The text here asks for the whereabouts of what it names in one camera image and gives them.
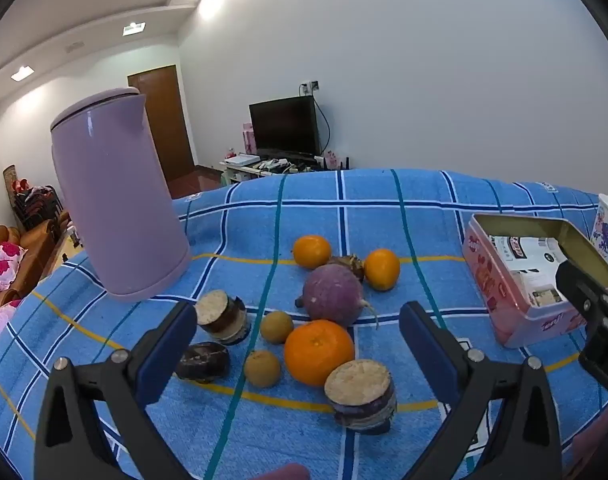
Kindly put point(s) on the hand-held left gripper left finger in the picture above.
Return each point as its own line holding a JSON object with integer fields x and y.
{"x": 166, "y": 355}

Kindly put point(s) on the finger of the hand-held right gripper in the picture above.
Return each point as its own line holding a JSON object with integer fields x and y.
{"x": 581, "y": 285}

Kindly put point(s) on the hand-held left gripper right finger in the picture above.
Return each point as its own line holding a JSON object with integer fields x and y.
{"x": 423, "y": 345}

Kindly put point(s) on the cut sugarcane piece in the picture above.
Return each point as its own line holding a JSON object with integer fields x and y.
{"x": 223, "y": 317}
{"x": 203, "y": 362}
{"x": 361, "y": 395}

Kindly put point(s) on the small orange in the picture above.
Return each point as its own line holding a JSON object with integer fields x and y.
{"x": 312, "y": 251}
{"x": 382, "y": 269}

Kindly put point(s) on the pink tin box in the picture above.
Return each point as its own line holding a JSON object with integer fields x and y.
{"x": 488, "y": 280}

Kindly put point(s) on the brown longan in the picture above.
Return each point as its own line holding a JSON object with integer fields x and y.
{"x": 276, "y": 326}
{"x": 262, "y": 368}

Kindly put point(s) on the large orange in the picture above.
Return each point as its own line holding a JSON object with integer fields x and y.
{"x": 318, "y": 352}

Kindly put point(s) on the round purple radish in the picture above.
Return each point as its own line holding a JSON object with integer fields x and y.
{"x": 331, "y": 292}

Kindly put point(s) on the dark brown mangosteen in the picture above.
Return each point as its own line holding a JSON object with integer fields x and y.
{"x": 351, "y": 262}

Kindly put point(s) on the person's right forearm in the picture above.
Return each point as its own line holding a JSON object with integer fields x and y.
{"x": 603, "y": 440}

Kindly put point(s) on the printed paper liner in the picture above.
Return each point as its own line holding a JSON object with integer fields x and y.
{"x": 528, "y": 260}

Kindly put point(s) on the lavender electric kettle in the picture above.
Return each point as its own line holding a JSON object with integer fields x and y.
{"x": 119, "y": 200}

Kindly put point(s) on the orange leather sofa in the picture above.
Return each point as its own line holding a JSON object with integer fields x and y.
{"x": 31, "y": 245}

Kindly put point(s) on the stacked dark chairs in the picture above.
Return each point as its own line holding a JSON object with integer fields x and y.
{"x": 36, "y": 207}

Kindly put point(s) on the white television stand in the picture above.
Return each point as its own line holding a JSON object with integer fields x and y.
{"x": 244, "y": 172}

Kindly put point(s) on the black wifi router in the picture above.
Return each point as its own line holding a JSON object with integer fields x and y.
{"x": 334, "y": 162}

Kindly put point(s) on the white flat box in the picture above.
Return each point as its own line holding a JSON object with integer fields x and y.
{"x": 241, "y": 160}

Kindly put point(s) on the pink gift bag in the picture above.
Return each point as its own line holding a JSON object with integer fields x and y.
{"x": 249, "y": 137}

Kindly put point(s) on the brown wooden door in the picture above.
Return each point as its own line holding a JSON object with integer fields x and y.
{"x": 159, "y": 120}

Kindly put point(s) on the black flat television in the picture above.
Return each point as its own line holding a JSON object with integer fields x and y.
{"x": 284, "y": 127}

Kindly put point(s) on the recessed ceiling light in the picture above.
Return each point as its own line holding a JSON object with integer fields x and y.
{"x": 22, "y": 73}
{"x": 134, "y": 28}

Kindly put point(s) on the wall power socket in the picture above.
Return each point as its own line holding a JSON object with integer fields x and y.
{"x": 310, "y": 87}

